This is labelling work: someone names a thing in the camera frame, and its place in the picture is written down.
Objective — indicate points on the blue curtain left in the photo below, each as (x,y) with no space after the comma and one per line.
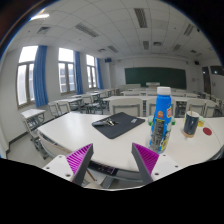
(39,80)

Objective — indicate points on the green chalkboard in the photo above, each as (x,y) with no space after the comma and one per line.
(174,78)

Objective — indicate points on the white student desk left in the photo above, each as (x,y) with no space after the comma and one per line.
(33,118)

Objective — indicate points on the dark blue paper cup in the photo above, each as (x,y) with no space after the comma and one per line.
(190,123)

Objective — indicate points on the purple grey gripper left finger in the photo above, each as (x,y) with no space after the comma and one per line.
(79,161)

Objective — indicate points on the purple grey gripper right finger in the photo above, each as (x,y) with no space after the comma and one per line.
(145,160)

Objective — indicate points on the white chair behind table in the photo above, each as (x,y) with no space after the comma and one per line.
(129,105)

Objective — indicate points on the black mouse pad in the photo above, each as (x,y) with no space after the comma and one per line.
(125,123)

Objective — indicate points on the yellow green small object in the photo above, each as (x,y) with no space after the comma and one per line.
(201,121)

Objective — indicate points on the blue curtain right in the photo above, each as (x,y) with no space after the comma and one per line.
(99,74)

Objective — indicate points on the blue plastic drink bottle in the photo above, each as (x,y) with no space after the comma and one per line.
(161,125)

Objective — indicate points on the blue curtain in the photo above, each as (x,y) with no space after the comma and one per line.
(39,80)
(99,74)
(79,84)

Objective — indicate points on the red round sticker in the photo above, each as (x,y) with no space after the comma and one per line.
(207,131)

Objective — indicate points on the blue curtain middle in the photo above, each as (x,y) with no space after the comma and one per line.
(79,84)

